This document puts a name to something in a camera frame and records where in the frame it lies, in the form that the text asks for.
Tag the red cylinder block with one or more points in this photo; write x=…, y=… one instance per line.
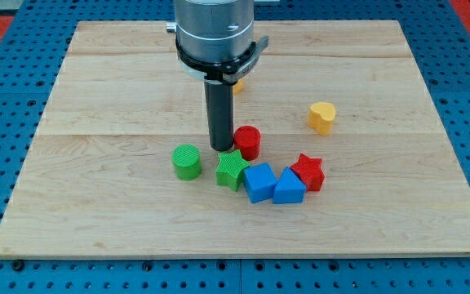
x=247, y=139

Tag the blue cube block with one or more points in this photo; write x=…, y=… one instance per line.
x=259, y=182

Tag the green star block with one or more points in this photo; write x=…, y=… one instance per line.
x=229, y=171

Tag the green cylinder block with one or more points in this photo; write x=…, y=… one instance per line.
x=186, y=162

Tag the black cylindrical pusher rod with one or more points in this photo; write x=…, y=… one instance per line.
x=219, y=110

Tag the yellow block behind rod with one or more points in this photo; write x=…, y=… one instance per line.
x=238, y=86

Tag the blue triangle block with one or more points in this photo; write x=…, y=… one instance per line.
x=289, y=188

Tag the red star block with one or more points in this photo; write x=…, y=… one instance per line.
x=309, y=170

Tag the yellow heart block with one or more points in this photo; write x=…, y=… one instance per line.
x=321, y=116

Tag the wooden board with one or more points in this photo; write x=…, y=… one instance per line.
x=98, y=182

